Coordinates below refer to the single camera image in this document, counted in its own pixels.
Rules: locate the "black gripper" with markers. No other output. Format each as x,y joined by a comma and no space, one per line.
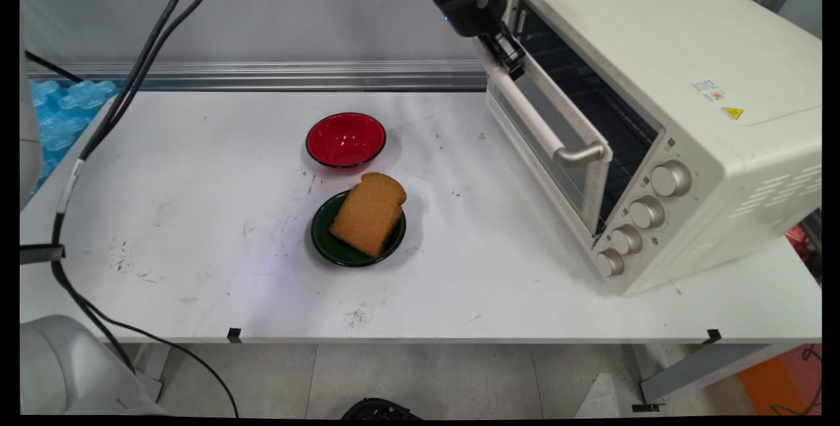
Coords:
467,2

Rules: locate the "red bowl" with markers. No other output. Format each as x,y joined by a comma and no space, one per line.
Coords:
345,139

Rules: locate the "white label sticker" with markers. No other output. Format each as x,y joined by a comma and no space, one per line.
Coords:
709,90

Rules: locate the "large silver oven knob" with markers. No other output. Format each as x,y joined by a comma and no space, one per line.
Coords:
670,178

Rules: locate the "brown bread slice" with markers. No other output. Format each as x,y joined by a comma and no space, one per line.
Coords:
368,212

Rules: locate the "cream toaster oven body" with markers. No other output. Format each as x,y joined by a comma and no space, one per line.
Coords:
735,52

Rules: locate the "yellow warning sticker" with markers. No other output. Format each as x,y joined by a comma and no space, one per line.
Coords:
732,113

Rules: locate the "small silver oven knob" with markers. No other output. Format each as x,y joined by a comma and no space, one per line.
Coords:
609,262

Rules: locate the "dark green plate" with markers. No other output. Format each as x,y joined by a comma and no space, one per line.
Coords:
322,235

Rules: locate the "black tape piece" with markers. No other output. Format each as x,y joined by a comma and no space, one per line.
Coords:
234,333
714,335

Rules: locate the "red object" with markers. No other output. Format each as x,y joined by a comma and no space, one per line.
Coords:
802,249

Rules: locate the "black round object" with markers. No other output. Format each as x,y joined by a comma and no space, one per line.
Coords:
380,409

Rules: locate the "grey angled table leg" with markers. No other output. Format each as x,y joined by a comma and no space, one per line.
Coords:
709,370

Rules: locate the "orange floor mat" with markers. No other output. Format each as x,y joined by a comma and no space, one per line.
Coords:
781,383

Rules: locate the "blue bubble foam mat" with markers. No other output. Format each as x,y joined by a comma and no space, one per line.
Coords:
59,124

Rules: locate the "aluminium profile rail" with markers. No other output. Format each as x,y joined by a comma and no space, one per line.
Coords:
262,75

